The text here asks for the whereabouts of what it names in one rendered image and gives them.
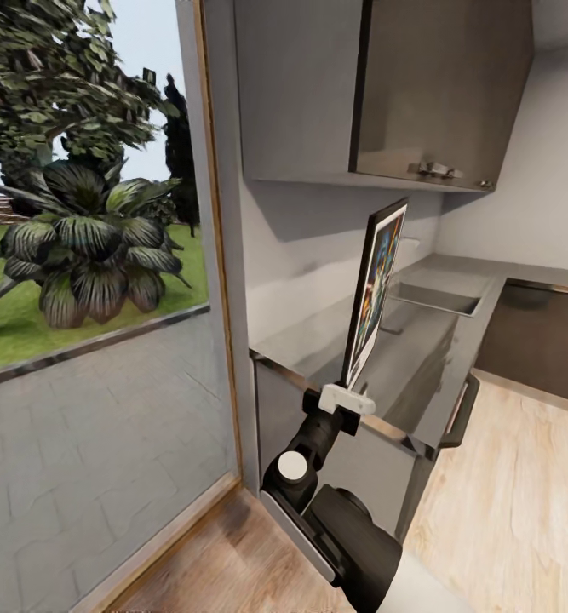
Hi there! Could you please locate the poster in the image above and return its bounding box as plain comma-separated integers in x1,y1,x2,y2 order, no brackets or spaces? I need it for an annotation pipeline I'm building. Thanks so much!
338,197,410,391

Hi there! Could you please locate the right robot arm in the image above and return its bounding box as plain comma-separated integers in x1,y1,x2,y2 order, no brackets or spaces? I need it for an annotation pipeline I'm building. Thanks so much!
259,383,477,613

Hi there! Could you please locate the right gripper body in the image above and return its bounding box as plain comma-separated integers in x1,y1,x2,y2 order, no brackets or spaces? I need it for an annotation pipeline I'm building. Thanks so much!
302,388,361,446

